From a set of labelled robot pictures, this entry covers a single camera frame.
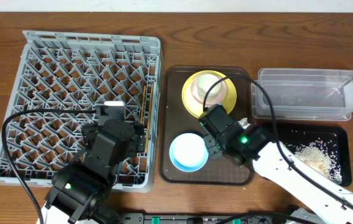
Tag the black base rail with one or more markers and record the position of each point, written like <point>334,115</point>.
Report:
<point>140,218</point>

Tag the white cup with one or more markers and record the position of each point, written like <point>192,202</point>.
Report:
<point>204,83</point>

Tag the black tray bin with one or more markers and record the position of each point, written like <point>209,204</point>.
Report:
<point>343,147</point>

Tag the wooden chopstick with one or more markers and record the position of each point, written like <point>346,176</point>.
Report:
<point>149,118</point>
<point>142,110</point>

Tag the light blue bowl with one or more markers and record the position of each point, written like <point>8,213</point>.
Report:
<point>188,152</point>

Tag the rice and food scraps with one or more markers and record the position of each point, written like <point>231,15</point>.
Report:
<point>319,150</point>

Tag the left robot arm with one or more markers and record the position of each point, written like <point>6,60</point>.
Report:
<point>80,188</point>

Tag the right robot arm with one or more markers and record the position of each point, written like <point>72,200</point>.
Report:
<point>244,142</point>

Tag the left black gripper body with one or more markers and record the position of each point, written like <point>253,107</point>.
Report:
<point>134,144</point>

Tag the crumpled white tissue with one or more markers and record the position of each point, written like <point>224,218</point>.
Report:
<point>244,123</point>

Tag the grey plastic dish rack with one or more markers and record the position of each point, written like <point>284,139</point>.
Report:
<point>62,76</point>

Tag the clear plastic bin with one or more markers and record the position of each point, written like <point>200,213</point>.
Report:
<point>304,94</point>

